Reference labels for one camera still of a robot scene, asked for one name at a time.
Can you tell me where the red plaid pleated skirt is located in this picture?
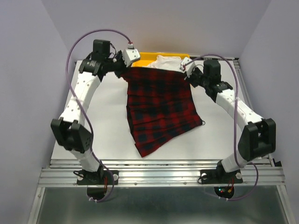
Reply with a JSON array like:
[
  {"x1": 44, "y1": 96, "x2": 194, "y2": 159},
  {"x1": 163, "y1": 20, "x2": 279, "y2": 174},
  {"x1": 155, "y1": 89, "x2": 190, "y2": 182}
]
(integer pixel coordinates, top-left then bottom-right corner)
[{"x1": 121, "y1": 67, "x2": 204, "y2": 157}]

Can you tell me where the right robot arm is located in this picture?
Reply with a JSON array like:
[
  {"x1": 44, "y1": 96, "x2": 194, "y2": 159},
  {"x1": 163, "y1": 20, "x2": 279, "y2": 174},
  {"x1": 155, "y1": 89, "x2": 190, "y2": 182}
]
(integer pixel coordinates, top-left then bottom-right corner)
[{"x1": 180, "y1": 57, "x2": 276, "y2": 184}]

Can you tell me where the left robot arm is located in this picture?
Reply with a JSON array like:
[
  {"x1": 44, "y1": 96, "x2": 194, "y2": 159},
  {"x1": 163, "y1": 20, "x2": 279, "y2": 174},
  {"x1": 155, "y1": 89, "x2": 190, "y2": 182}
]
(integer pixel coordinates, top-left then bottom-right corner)
[{"x1": 50, "y1": 40, "x2": 140, "y2": 185}]

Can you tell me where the white skirt in bin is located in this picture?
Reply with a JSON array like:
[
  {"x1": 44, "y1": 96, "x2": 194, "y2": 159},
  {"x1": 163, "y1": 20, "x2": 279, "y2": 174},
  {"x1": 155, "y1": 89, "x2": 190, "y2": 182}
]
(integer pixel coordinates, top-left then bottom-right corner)
[{"x1": 145, "y1": 55, "x2": 182, "y2": 72}]

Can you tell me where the yellow plastic bin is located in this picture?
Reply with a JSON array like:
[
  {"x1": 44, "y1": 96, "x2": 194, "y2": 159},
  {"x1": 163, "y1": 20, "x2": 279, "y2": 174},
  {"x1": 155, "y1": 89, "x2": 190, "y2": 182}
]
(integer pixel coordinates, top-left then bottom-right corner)
[{"x1": 132, "y1": 52, "x2": 190, "y2": 67}]

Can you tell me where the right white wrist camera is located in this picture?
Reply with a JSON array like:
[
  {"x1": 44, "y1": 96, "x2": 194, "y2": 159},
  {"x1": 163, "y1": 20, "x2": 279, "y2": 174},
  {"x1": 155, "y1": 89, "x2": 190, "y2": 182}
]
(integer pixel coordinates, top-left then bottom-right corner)
[{"x1": 179, "y1": 57, "x2": 196, "y2": 78}]

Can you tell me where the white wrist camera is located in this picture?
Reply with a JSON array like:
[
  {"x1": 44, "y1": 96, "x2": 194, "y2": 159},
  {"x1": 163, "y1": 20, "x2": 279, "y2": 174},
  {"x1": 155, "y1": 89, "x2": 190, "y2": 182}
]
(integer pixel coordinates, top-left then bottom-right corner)
[
  {"x1": 179, "y1": 57, "x2": 196, "y2": 78},
  {"x1": 122, "y1": 49, "x2": 141, "y2": 67}
]

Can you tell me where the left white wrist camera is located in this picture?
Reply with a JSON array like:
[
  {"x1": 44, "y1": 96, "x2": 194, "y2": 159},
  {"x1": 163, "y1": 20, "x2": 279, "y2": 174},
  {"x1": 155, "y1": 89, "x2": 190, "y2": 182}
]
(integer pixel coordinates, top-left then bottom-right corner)
[{"x1": 122, "y1": 49, "x2": 141, "y2": 67}]

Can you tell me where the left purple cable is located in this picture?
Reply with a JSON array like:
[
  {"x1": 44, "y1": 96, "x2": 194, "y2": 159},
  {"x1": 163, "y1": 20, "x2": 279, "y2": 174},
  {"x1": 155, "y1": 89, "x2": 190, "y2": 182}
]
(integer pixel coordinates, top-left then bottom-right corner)
[{"x1": 67, "y1": 29, "x2": 135, "y2": 203}]

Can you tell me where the purple cable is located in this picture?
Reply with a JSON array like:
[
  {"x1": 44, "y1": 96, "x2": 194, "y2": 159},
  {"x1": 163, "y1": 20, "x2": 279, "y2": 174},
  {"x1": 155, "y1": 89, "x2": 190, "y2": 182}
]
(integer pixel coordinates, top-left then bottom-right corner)
[
  {"x1": 181, "y1": 55, "x2": 259, "y2": 202},
  {"x1": 67, "y1": 29, "x2": 135, "y2": 203}
]

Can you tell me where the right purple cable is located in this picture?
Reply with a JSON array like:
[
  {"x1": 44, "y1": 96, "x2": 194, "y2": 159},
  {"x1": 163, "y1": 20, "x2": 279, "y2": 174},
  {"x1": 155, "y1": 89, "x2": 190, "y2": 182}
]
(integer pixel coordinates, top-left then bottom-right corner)
[{"x1": 181, "y1": 55, "x2": 259, "y2": 202}]

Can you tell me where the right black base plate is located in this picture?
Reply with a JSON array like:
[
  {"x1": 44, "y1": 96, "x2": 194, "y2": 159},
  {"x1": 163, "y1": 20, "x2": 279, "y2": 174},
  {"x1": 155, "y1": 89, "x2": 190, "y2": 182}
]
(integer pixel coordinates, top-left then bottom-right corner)
[{"x1": 197, "y1": 169, "x2": 243, "y2": 185}]

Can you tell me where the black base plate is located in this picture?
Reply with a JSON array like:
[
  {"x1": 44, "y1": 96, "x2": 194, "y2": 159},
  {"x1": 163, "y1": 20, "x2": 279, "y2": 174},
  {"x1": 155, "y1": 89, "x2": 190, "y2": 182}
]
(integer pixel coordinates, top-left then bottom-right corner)
[
  {"x1": 73, "y1": 170, "x2": 119, "y2": 185},
  {"x1": 197, "y1": 169, "x2": 243, "y2": 185}
]

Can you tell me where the aluminium rail frame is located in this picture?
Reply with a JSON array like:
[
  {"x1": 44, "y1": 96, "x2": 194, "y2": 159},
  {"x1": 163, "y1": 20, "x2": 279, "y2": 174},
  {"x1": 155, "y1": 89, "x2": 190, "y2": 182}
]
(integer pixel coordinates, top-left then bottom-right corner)
[{"x1": 27, "y1": 55, "x2": 292, "y2": 224}]

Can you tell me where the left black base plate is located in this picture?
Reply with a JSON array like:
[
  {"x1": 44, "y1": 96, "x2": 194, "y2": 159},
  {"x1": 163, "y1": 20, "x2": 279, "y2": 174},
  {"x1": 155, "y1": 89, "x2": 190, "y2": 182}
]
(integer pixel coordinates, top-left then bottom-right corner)
[{"x1": 73, "y1": 170, "x2": 119, "y2": 185}]

